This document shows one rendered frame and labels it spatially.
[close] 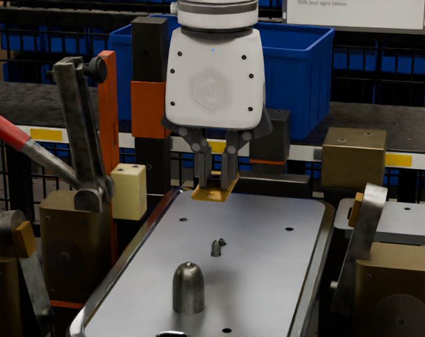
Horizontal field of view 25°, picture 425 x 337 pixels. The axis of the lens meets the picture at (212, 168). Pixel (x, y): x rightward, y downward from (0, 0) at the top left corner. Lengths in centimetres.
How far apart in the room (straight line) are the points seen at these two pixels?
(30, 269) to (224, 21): 31
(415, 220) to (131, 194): 35
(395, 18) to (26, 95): 61
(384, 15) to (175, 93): 60
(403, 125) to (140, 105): 39
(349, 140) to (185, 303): 42
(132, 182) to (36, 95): 50
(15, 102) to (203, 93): 63
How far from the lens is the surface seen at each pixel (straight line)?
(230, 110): 100
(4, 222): 94
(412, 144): 139
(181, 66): 100
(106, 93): 116
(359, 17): 155
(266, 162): 133
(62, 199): 113
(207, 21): 97
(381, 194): 97
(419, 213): 123
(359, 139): 130
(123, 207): 117
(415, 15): 154
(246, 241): 113
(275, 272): 106
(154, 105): 136
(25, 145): 111
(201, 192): 104
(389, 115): 152
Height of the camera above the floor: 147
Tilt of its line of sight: 20 degrees down
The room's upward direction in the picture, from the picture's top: straight up
